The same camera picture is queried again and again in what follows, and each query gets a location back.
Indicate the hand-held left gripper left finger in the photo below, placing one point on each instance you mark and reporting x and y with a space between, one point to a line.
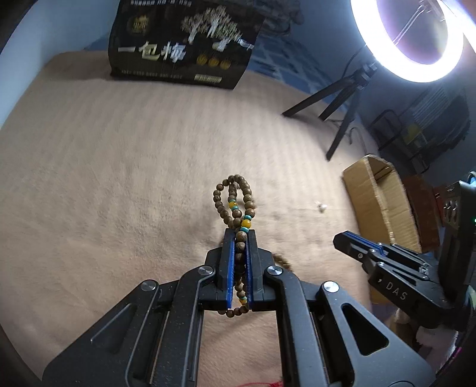
227 268

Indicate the black printed box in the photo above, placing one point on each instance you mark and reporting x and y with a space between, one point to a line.
178 44

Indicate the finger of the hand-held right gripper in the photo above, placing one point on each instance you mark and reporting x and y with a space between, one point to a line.
351 247
394 253

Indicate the black tripod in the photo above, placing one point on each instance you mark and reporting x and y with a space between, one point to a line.
344 130

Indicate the pale doll figure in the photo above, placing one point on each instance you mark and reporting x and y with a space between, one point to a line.
435 342

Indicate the small white bead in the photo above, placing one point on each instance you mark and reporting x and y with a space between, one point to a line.
321 207

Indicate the hanging woven cloth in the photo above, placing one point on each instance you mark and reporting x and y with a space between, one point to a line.
438 108

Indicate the yellow box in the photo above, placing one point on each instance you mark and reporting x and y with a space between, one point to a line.
415 134

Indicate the black metal frame shelf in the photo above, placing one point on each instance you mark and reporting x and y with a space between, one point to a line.
383 116

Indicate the cardboard box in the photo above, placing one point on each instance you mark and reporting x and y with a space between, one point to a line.
383 201

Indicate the wooden furniture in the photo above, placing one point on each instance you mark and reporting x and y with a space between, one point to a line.
424 208

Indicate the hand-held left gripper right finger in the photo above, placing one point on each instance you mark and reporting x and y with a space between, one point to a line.
251 268

